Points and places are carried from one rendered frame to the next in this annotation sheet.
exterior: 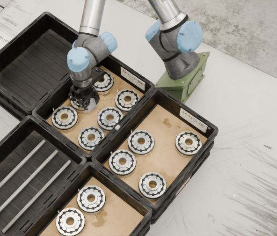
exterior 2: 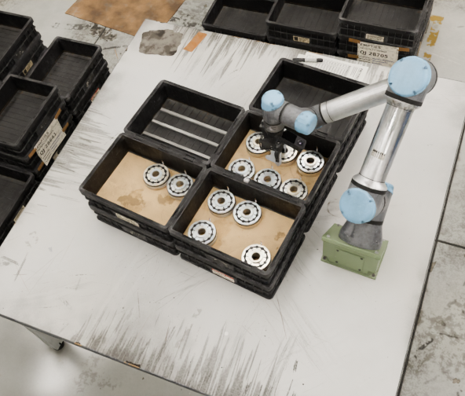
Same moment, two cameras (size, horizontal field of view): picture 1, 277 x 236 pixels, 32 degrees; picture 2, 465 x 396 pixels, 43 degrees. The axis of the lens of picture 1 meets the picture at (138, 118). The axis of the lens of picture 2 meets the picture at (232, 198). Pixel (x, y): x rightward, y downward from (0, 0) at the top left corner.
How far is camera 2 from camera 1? 1.34 m
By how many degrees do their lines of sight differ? 42
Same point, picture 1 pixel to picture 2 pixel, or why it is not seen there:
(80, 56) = (270, 99)
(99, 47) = (291, 113)
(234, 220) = (198, 336)
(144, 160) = (231, 223)
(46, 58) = not seen: hidden behind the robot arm
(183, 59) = (355, 227)
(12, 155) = (214, 117)
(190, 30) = (358, 200)
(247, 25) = not seen: outside the picture
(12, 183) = (188, 126)
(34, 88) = not seen: hidden behind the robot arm
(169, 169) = (225, 247)
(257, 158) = (277, 354)
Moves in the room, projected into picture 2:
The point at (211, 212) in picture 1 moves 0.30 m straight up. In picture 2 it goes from (203, 312) to (188, 278)
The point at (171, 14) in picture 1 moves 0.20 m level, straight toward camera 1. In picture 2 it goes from (366, 172) to (302, 179)
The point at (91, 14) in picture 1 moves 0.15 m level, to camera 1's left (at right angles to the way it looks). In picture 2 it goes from (338, 101) to (327, 69)
